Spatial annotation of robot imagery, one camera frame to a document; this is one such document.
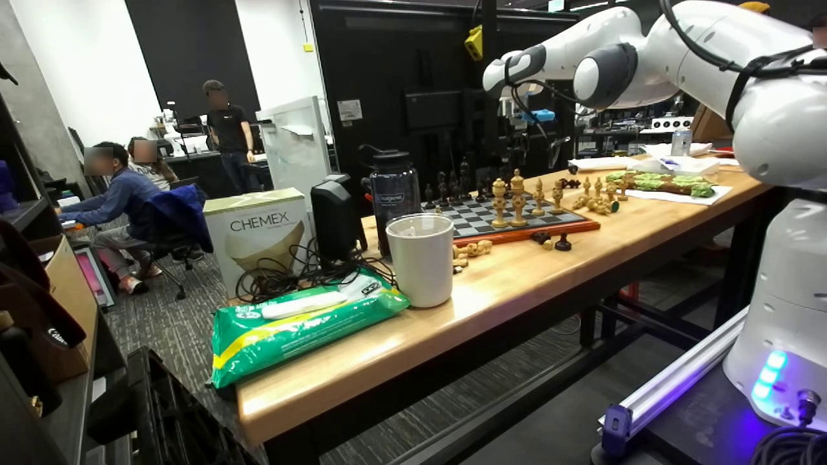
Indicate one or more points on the Chemex cardboard box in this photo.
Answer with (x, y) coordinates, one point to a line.
(257, 233)

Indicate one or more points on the dark chess pieces on board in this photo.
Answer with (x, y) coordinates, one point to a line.
(454, 189)

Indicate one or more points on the black coffee grinder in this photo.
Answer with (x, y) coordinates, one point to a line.
(331, 215)

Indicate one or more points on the wooden framed chessboard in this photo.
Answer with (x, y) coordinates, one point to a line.
(477, 221)

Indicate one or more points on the standing person black shirt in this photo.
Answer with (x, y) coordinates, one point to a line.
(230, 135)

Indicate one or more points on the green wipes packet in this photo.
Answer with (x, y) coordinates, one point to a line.
(248, 339)

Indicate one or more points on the yellow triangular sign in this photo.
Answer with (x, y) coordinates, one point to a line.
(474, 43)

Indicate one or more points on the light wooden chess pieces cluster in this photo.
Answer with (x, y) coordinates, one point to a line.
(572, 192)

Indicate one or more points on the seated person blue shirt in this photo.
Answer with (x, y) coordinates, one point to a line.
(124, 196)

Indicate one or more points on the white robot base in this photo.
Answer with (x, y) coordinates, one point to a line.
(779, 363)

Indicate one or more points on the white paper cup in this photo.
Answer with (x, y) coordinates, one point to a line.
(421, 256)

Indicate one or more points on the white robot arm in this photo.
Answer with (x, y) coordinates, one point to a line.
(764, 77)

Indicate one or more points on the dark brown chess piece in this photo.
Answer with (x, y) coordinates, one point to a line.
(562, 243)

